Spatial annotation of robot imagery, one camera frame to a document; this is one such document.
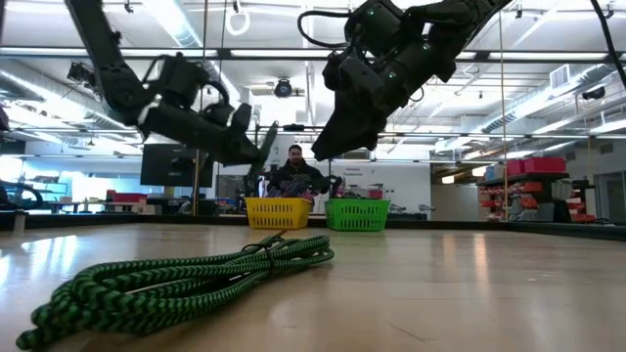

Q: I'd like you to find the blue braided USB cable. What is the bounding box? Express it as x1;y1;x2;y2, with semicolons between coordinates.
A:
288;176;309;199

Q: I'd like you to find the person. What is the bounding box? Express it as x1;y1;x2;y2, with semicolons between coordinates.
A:
266;144;332;197

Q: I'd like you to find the black hanging cable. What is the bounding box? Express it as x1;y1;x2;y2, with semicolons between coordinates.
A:
589;0;626;92

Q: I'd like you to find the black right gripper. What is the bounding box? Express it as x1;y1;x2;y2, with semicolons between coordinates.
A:
311;51;426;162

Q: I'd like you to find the green plastic basket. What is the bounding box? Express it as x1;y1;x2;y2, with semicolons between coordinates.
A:
324;198;392;233

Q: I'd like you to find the white hanging ring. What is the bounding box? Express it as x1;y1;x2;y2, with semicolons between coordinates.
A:
225;9;251;37

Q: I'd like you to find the black curved hose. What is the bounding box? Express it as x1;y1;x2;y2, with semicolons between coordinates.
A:
0;179;45;212

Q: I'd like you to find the metal upright pole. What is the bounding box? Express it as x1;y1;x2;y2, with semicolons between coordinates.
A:
497;9;510;222
193;0;209;217

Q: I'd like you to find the green braided USB cable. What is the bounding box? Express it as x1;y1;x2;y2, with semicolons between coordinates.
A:
14;233;336;351

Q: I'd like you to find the storage shelf with bins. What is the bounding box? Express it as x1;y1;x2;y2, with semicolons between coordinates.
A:
476;155;596;225

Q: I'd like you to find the purple braided USB cable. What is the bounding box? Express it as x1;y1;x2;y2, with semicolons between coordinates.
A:
266;178;294;200

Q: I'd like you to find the red box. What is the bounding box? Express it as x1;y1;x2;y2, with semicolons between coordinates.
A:
106;189;149;204

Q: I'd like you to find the yellow plastic basket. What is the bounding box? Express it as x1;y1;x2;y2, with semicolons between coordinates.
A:
244;197;313;231

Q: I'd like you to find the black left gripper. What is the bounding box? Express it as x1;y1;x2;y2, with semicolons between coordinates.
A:
141;56;263;166

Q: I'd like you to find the black aluminium table frame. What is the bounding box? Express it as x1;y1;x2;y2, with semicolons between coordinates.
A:
0;210;626;242

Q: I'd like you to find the large red storage bin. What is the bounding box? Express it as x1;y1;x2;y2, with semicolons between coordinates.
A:
522;155;567;175

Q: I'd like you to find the black monitor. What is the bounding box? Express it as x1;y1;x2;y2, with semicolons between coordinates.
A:
140;143;215;189

